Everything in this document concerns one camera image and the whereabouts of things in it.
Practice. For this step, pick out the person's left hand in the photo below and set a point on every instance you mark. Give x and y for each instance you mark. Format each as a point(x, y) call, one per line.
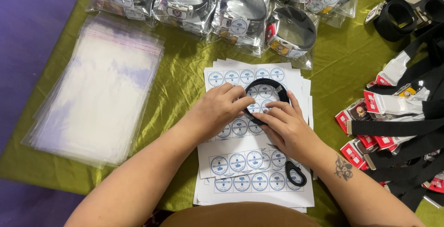
point(215, 112)

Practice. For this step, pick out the person's right hand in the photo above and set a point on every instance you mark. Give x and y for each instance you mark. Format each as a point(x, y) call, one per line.
point(291, 133)

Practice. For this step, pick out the black webbing belt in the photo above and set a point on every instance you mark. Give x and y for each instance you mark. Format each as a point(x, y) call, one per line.
point(264, 81)

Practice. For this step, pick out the stack of round-sticker sheets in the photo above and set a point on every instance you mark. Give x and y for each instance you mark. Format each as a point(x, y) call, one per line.
point(298, 81)

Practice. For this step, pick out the green satin tablecloth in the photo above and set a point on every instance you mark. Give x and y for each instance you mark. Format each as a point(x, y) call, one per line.
point(180, 52)

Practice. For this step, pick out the person's brown shirt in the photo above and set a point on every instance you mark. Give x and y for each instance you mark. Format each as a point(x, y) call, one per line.
point(239, 216)

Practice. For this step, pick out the heap of unrolled black belts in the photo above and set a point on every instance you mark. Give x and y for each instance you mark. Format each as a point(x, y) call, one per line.
point(399, 128)

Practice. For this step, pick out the row of bagged black belts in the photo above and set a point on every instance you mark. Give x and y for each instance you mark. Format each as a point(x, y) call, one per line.
point(242, 5)

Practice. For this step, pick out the stack of clear plastic bags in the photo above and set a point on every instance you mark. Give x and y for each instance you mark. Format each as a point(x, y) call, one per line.
point(97, 91)

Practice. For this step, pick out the rolled black belt silver buckle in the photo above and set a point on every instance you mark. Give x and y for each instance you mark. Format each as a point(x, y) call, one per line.
point(435, 12)
point(381, 26)

